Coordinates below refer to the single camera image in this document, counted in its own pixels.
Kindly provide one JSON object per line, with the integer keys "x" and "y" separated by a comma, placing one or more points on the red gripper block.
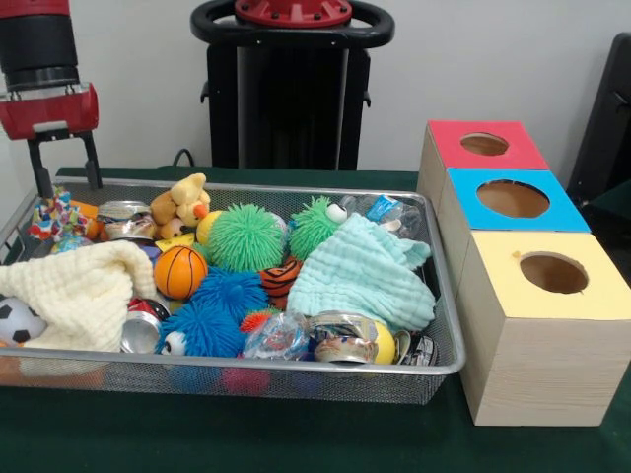
{"x": 49, "y": 113}

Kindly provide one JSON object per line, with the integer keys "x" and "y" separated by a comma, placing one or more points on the colourful patterned knotted toy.
{"x": 54, "y": 219}

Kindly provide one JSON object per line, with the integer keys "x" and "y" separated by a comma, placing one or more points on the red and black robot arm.
{"x": 39, "y": 44}

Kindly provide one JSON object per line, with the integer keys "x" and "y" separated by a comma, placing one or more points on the clear mesh bin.
{"x": 345, "y": 382}

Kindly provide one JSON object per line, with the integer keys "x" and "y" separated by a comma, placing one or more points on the wooden box with three holes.
{"x": 542, "y": 365}

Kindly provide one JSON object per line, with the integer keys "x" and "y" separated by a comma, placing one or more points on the yellow plush animal toy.
{"x": 185, "y": 200}

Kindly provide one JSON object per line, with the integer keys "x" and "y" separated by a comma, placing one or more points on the cream muslin cloth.
{"x": 84, "y": 296}

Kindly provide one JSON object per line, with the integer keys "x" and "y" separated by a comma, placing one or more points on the small orange basketball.
{"x": 179, "y": 271}

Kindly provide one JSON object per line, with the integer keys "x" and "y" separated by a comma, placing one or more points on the small black white soccer ball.
{"x": 18, "y": 320}

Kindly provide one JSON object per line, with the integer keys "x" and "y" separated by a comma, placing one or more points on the green spiky rubber ball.
{"x": 246, "y": 238}

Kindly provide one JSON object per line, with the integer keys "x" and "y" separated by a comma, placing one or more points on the blue spiky rubber ball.
{"x": 232, "y": 288}

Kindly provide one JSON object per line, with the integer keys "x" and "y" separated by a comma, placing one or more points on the blue furry monster toy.
{"x": 212, "y": 330}

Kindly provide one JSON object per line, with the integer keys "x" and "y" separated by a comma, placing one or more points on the orange tiger striped ball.
{"x": 281, "y": 281}

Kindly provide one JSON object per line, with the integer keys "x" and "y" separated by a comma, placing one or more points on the green furry monster toy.
{"x": 311, "y": 229}

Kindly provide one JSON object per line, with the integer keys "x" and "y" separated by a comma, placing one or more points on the mint green muslin cloth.
{"x": 365, "y": 276}

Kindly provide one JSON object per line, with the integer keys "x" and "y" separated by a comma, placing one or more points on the dark green table cloth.
{"x": 296, "y": 434}

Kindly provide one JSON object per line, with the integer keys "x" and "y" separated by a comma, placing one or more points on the black upright panel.
{"x": 606, "y": 128}

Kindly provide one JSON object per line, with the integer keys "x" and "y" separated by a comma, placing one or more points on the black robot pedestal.
{"x": 286, "y": 99}

